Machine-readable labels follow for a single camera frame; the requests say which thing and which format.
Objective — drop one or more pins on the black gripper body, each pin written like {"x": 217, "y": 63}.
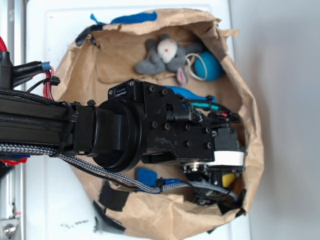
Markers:
{"x": 206, "y": 177}

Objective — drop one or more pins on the yellow cloth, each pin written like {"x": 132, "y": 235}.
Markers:
{"x": 228, "y": 179}

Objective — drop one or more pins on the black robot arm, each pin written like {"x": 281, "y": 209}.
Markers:
{"x": 145, "y": 137}

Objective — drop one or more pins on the blue felt cloth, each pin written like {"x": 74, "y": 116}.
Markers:
{"x": 135, "y": 18}

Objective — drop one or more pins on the blue plastic bottle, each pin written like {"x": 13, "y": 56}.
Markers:
{"x": 204, "y": 102}

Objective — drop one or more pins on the blue sponge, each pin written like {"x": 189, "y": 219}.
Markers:
{"x": 146, "y": 176}

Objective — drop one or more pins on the blue rubber ball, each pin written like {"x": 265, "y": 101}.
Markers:
{"x": 213, "y": 66}

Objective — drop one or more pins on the white elastic loop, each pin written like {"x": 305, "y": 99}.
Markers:
{"x": 198, "y": 69}

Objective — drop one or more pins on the brown paper bag tray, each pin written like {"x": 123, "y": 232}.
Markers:
{"x": 106, "y": 58}

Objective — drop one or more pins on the grey plush mouse toy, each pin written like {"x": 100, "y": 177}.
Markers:
{"x": 167, "y": 54}

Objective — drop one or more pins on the black tape patch bottom left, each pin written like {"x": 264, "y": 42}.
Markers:
{"x": 112, "y": 199}

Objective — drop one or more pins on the aluminium frame rail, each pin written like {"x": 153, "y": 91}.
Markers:
{"x": 12, "y": 185}

